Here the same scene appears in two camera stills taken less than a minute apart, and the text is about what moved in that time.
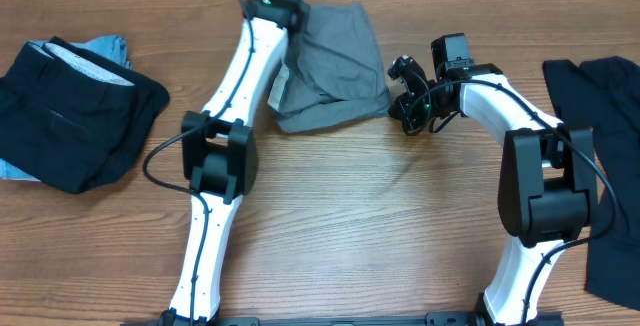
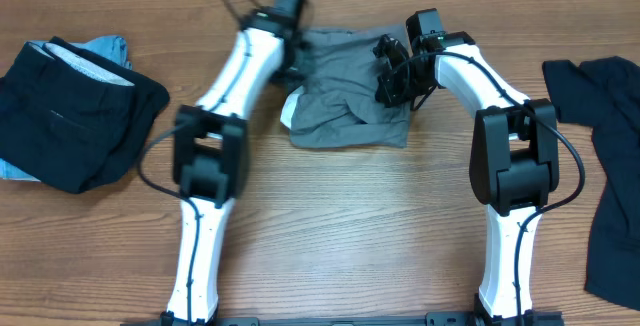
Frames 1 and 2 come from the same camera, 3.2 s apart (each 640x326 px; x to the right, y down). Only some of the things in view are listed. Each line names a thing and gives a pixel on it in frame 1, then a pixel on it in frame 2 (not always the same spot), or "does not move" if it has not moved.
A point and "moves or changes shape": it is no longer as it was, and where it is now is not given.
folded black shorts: (73, 119) does not move
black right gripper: (405, 91) to (391, 84)
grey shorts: (331, 72) moves or changes shape
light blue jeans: (112, 48) does not move
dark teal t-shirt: (603, 95) does not move
